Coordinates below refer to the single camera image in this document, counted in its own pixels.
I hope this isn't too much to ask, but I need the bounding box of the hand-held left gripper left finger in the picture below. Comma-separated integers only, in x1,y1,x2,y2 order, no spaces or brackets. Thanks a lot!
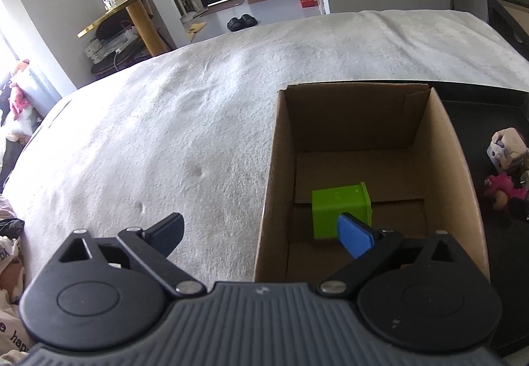
57,212,208,301

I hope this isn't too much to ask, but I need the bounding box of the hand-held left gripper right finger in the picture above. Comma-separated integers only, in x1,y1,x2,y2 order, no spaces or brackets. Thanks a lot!
317,213,470,301

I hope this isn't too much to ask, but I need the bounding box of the green plastic cube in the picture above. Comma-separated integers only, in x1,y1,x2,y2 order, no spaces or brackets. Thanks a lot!
311,182,373,240

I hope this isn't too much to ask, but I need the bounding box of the brown cardboard box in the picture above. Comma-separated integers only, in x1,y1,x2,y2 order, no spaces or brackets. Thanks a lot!
253,82,492,285

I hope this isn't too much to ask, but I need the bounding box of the black tray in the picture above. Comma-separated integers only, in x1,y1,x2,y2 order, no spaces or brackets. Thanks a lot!
430,81,529,359

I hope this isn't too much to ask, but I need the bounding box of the pink plush toy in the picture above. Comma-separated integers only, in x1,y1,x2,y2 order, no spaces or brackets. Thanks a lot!
483,172,529,210

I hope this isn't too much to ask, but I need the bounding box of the beige blocky toy figure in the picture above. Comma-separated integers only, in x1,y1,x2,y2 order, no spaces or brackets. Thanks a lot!
487,127,526,173

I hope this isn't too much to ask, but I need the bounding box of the clutter under side table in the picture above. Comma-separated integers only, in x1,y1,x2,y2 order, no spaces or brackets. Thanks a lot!
84,21,149,79

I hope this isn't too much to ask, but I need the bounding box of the pile of clothes and plush toys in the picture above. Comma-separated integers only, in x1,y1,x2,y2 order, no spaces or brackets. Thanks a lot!
0,58,46,143

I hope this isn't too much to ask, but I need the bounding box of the round gold side table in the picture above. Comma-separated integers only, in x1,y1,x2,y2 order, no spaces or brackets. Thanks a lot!
77,0,191,58

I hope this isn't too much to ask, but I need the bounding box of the dark wooden frame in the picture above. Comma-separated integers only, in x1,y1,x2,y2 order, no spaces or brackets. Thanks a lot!
488,0,529,58

